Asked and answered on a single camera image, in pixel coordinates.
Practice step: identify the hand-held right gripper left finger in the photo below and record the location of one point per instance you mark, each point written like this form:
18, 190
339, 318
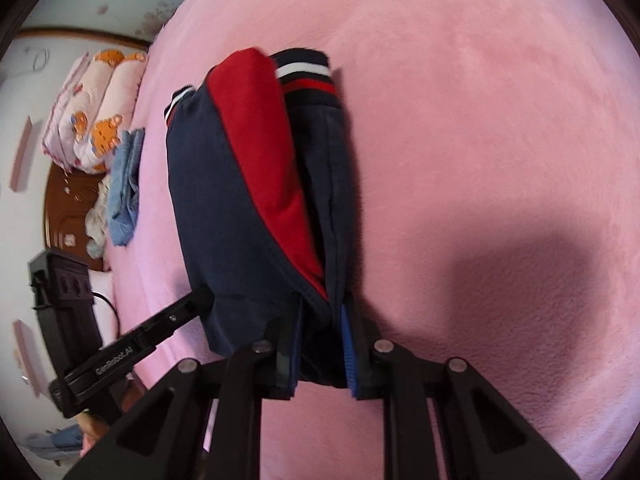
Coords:
295, 345

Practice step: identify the white floral cloth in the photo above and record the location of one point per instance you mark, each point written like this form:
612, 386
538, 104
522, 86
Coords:
97, 220

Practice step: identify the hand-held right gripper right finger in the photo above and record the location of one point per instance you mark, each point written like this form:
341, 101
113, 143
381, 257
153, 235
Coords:
351, 355

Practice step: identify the brown wooden headboard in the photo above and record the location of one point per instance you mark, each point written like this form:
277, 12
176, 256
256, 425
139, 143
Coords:
65, 210

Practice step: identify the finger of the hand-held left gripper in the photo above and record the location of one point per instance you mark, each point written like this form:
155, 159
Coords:
172, 317

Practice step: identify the blue denim cloth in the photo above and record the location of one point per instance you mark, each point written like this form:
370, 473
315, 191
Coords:
125, 190

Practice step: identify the pink blanket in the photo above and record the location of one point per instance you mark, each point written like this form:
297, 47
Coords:
475, 160

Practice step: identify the red and navy jacket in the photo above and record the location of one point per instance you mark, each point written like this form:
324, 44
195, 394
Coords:
250, 200

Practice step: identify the pink cartoon print pillows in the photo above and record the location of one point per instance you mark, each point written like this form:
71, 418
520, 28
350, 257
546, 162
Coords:
100, 115

